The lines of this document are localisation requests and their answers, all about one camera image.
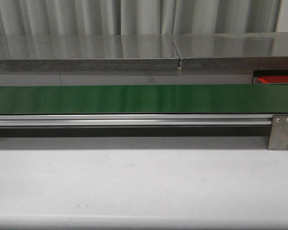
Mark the green conveyor belt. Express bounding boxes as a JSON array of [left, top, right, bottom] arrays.
[[0, 84, 288, 115]]

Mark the right stainless steel counter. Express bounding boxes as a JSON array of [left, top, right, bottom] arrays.
[[173, 32, 288, 71]]

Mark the stainless steel counter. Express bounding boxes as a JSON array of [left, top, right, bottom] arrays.
[[0, 35, 180, 72], [173, 32, 288, 71]]

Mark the left stainless steel counter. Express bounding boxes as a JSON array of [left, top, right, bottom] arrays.
[[0, 35, 180, 72]]

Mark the red plastic tray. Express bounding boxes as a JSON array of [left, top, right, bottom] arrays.
[[258, 76, 288, 84]]

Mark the grey pleated curtain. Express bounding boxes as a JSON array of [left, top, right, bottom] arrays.
[[0, 0, 281, 35]]

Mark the steel conveyor support bracket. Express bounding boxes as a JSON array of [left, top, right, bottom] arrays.
[[267, 114, 288, 150]]

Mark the aluminium conveyor side rail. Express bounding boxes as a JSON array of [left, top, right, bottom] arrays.
[[0, 114, 273, 127]]

